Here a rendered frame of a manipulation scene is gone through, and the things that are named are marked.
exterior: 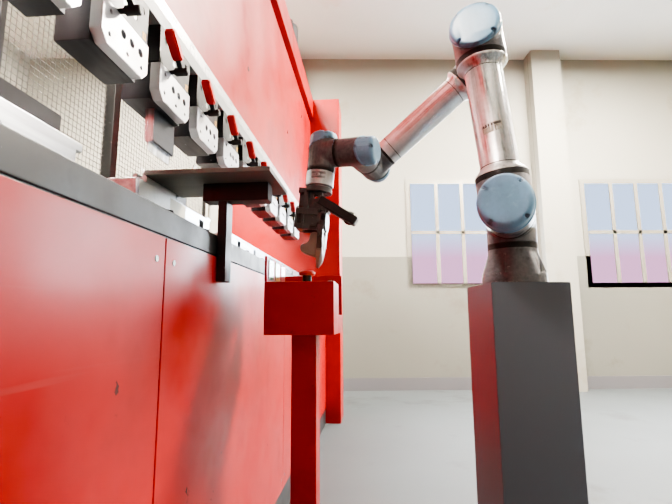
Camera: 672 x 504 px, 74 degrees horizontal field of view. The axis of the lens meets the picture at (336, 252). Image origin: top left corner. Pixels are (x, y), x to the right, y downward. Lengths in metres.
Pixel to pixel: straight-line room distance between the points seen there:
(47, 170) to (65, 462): 0.31
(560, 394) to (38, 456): 0.95
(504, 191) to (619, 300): 4.35
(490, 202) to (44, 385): 0.83
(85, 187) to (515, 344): 0.87
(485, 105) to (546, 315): 0.49
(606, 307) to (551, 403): 4.13
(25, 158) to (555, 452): 1.06
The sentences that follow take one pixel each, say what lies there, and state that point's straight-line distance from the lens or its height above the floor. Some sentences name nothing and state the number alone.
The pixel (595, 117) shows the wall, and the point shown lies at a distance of 5.67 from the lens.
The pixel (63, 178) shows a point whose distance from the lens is 0.57.
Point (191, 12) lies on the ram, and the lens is 1.32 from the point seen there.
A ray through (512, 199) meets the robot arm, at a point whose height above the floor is 0.94.
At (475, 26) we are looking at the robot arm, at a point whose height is 1.34.
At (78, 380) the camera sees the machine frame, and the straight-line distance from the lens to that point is 0.60.
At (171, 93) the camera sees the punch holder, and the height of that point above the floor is 1.19.
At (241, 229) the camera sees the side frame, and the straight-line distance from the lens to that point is 3.29.
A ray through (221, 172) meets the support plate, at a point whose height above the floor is 0.99.
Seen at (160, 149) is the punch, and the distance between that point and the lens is 1.12.
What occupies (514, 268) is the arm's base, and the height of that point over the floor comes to 0.81.
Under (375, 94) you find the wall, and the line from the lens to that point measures 5.05.
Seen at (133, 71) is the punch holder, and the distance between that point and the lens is 0.97.
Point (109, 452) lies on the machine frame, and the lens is 0.67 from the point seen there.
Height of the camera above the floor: 0.70
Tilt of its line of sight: 8 degrees up
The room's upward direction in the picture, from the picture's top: straight up
